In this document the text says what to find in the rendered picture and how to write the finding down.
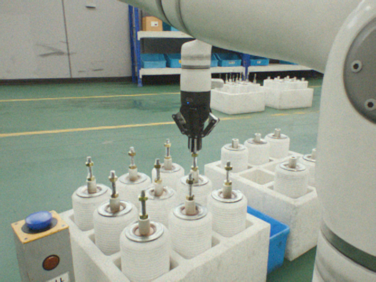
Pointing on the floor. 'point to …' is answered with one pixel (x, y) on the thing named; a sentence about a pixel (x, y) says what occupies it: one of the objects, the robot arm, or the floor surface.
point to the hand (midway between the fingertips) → (194, 144)
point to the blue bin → (277, 255)
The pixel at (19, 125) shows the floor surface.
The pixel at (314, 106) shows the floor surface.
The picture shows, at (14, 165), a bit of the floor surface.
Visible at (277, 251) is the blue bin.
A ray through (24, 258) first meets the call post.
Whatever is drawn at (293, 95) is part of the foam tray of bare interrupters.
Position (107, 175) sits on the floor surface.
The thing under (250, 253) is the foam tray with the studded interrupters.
